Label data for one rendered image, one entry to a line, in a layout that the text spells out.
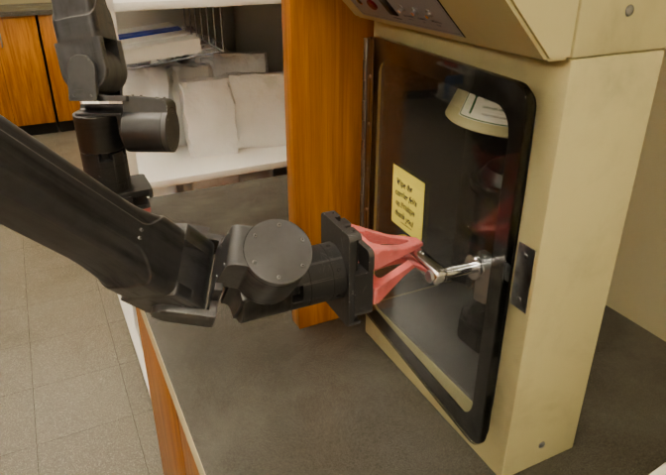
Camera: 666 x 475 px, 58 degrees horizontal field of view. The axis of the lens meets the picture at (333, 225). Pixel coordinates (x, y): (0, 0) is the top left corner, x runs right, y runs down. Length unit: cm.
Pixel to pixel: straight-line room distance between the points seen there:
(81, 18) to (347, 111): 35
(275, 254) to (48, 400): 203
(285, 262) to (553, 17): 28
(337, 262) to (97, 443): 174
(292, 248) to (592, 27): 30
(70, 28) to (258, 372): 51
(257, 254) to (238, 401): 39
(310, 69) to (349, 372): 42
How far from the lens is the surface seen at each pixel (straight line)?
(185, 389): 88
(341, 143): 86
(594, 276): 67
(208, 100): 174
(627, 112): 61
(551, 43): 52
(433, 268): 60
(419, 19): 62
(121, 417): 230
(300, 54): 80
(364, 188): 83
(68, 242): 47
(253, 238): 49
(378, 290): 60
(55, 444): 228
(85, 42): 82
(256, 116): 181
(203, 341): 96
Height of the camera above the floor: 150
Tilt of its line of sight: 26 degrees down
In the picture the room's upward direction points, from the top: straight up
